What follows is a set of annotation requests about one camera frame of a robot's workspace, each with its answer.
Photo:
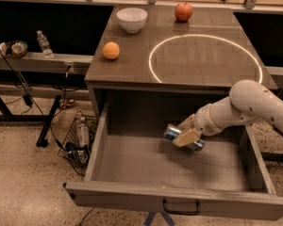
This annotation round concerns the white ceramic bowl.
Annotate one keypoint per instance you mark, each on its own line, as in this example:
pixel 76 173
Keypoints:
pixel 132 20

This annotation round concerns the open grey wooden drawer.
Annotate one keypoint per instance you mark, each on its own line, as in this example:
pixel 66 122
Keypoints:
pixel 133 167

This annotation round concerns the red apple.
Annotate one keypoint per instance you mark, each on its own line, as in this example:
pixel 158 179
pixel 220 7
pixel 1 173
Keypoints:
pixel 183 11

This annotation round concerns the orange fruit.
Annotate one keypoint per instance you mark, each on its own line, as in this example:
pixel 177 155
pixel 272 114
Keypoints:
pixel 111 50

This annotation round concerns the wire basket with bottles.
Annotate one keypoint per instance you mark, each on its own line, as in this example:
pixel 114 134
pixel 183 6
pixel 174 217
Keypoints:
pixel 76 148

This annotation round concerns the small bowl with clutter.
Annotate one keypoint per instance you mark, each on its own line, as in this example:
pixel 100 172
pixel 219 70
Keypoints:
pixel 13 49

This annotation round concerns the blue silver redbull can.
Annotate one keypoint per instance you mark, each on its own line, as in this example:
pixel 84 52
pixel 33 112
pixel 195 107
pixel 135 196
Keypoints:
pixel 171 132

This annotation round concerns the clear plastic water bottle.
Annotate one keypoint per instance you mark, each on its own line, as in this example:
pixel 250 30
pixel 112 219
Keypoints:
pixel 44 45

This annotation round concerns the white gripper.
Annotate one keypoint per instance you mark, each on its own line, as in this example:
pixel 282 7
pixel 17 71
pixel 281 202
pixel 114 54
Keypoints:
pixel 205 121

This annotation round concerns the black drawer handle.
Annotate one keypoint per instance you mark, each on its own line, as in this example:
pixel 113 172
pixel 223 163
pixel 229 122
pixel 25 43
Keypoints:
pixel 181 208

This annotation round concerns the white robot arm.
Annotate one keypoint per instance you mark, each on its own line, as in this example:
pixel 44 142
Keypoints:
pixel 248 101

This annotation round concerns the grey wooden cabinet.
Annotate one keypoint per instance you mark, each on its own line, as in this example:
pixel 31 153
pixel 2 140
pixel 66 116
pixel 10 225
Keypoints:
pixel 209 52

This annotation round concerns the grey side bench shelf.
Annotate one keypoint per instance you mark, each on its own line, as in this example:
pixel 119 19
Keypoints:
pixel 38 63

